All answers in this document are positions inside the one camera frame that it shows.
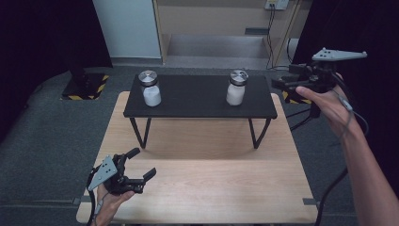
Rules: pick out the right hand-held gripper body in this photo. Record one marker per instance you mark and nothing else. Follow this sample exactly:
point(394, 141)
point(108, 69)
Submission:
point(323, 75)

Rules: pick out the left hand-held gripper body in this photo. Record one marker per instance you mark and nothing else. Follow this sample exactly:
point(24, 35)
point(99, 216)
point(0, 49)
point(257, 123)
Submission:
point(108, 171)

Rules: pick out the glass shaker with metal lid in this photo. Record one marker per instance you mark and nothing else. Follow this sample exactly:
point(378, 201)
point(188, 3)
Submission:
point(151, 94)
point(235, 92)

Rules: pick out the black shelf with metal legs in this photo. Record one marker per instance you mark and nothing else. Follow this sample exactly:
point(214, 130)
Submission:
point(194, 94)

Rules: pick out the person's right hand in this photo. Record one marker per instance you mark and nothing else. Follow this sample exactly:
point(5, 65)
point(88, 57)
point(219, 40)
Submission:
point(329, 106)

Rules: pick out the person's left hand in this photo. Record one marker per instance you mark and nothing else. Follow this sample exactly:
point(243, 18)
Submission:
point(109, 204)

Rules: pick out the black stand with striped base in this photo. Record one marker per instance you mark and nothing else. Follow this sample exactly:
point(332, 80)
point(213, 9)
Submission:
point(293, 98)
point(84, 86)

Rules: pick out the dark tape piece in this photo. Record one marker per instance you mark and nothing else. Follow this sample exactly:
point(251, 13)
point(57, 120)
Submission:
point(310, 201)
point(77, 201)

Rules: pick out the black curtain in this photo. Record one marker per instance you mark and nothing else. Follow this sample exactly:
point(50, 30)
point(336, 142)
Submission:
point(40, 47)
point(351, 25)

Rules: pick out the white panel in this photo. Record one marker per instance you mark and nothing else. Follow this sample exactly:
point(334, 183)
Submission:
point(128, 28)

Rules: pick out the white wall outlet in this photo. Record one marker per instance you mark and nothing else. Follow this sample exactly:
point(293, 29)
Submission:
point(277, 4)

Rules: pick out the light wood cabinet frame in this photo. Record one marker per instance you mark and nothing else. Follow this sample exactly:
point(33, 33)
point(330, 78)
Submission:
point(216, 19)

